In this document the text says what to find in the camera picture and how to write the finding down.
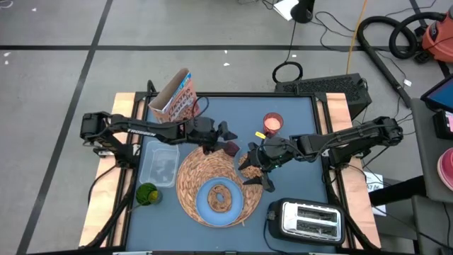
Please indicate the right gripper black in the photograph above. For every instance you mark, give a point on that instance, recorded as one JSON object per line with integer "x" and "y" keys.
{"x": 277, "y": 152}

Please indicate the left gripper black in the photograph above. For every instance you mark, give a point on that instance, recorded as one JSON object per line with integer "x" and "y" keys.
{"x": 203, "y": 131}

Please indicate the dark red plum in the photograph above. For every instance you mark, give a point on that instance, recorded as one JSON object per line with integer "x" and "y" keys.
{"x": 233, "y": 149}

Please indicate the brown bagel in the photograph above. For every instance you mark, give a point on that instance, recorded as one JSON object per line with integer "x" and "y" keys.
{"x": 214, "y": 203}

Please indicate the orange Cheerios cereal box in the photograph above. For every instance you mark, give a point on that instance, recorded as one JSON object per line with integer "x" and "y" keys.
{"x": 180, "y": 102}

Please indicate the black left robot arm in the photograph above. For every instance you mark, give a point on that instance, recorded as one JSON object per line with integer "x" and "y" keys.
{"x": 141, "y": 129}

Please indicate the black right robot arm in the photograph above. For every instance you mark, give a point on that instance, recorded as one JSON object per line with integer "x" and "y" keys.
{"x": 347, "y": 140}

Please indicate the cereal rings heap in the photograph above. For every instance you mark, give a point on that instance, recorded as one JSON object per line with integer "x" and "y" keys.
{"x": 252, "y": 172}

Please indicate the round woven placemat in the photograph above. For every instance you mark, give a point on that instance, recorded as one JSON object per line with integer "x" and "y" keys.
{"x": 198, "y": 166}

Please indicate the yellow tag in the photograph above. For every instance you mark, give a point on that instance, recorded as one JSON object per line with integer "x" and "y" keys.
{"x": 260, "y": 135}

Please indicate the red glass with juice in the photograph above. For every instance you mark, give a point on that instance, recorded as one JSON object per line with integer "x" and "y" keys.
{"x": 273, "y": 124}

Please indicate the blue plate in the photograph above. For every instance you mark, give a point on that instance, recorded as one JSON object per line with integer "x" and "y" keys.
{"x": 201, "y": 202}

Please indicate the black and chrome toaster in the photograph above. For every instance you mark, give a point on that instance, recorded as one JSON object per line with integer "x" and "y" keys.
{"x": 288, "y": 221}

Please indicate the clear plastic container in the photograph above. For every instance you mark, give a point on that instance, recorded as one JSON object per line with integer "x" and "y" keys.
{"x": 159, "y": 164}

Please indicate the green glass cup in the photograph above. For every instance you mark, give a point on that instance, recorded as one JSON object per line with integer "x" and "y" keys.
{"x": 145, "y": 193}

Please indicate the black computer case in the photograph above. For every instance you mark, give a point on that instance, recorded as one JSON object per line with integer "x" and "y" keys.
{"x": 325, "y": 88}

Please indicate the white printed label sheet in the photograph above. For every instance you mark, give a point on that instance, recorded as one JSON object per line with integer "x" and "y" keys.
{"x": 375, "y": 184}

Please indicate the black bar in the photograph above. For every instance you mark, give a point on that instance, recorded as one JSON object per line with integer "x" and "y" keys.
{"x": 396, "y": 189}

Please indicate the white paper sheet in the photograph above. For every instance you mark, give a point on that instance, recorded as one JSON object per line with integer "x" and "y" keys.
{"x": 285, "y": 8}

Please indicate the black round stand base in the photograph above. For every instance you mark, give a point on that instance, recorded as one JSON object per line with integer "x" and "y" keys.
{"x": 302, "y": 10}

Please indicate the grey side table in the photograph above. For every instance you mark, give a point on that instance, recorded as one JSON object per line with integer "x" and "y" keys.
{"x": 430, "y": 170}

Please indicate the pink round object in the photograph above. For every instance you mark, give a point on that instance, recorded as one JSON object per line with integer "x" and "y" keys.
{"x": 446, "y": 170}

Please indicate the small black device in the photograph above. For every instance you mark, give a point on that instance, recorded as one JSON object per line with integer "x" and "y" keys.
{"x": 442, "y": 124}

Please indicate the tablet with blue screen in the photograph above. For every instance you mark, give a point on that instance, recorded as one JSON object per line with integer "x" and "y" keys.
{"x": 442, "y": 95}

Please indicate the orange vacuum cleaner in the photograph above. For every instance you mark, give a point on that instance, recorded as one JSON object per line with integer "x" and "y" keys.
{"x": 439, "y": 39}

